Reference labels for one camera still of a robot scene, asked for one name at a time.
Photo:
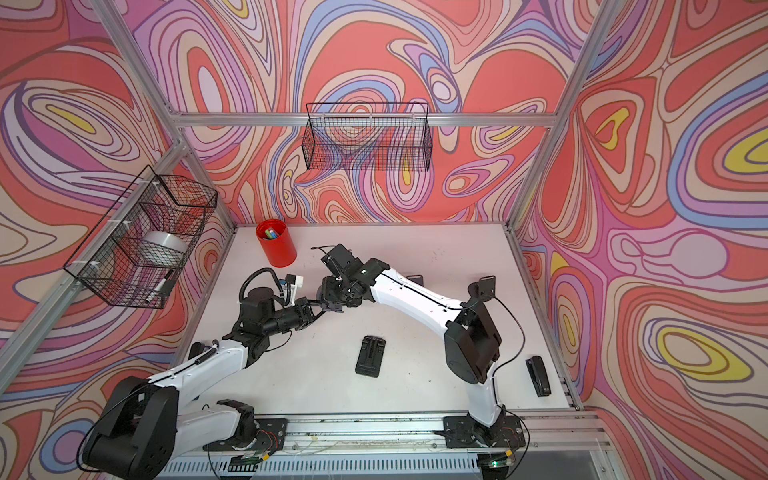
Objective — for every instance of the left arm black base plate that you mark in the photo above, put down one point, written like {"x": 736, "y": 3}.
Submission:
{"x": 268, "y": 437}

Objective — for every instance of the dark grey phone stand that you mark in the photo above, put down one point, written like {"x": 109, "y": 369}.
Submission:
{"x": 485, "y": 288}

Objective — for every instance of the rear black wire basket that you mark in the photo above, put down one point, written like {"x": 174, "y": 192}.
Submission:
{"x": 368, "y": 136}

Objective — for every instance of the red cylindrical pen cup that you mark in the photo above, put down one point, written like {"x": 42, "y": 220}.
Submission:
{"x": 276, "y": 242}

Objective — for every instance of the white marker in basket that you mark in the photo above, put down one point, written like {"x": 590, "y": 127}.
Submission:
{"x": 159, "y": 293}

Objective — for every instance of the black stapler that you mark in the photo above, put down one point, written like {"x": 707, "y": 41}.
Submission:
{"x": 539, "y": 376}

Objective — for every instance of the left black wire basket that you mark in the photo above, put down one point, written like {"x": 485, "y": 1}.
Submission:
{"x": 138, "y": 257}

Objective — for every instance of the black wire basket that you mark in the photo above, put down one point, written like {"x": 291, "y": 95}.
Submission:
{"x": 138, "y": 257}
{"x": 368, "y": 136}

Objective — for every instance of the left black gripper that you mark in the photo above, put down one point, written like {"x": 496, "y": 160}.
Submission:
{"x": 302, "y": 312}

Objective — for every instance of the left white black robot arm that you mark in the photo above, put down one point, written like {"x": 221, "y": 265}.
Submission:
{"x": 143, "y": 426}

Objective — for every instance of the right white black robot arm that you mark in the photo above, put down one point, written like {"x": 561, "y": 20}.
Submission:
{"x": 471, "y": 339}

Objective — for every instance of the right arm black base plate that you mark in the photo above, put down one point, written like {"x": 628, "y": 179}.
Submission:
{"x": 464, "y": 432}

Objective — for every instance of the black rectangular phone stand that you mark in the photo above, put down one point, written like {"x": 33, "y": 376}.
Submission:
{"x": 370, "y": 356}

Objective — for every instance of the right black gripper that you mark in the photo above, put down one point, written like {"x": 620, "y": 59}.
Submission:
{"x": 327, "y": 294}

